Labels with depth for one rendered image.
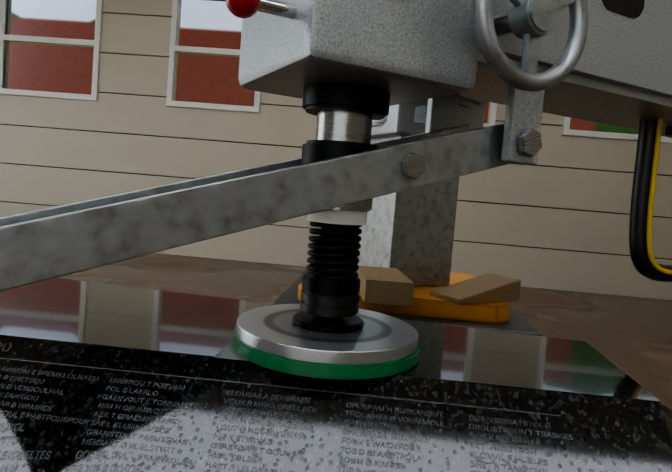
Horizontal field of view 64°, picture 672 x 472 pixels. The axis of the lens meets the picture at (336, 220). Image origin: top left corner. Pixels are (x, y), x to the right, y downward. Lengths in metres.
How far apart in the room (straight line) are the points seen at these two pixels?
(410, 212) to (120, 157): 6.35
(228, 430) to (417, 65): 0.40
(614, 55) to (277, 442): 0.60
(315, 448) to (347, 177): 0.27
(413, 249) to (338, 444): 0.88
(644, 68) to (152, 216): 0.64
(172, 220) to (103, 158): 7.08
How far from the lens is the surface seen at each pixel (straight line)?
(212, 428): 0.57
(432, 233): 1.40
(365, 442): 0.56
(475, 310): 1.26
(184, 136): 7.18
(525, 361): 0.70
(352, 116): 0.60
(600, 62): 0.77
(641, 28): 0.84
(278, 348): 0.56
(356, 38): 0.53
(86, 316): 0.76
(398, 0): 0.56
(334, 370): 0.55
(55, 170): 7.89
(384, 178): 0.59
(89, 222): 0.50
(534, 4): 0.59
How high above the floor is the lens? 1.01
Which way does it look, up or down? 3 degrees down
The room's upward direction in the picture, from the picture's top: 5 degrees clockwise
